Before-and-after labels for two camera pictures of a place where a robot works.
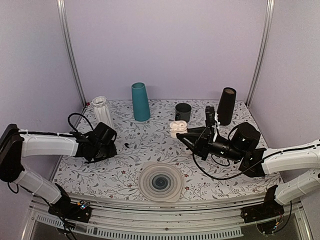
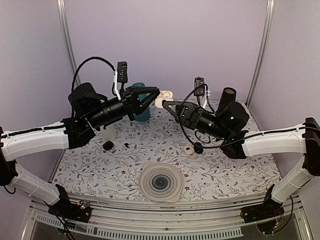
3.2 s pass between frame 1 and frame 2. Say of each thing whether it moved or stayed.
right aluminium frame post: stayed
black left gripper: moved
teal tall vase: stayed
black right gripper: moved
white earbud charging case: moved
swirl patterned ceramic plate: stayed
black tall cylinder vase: stayed
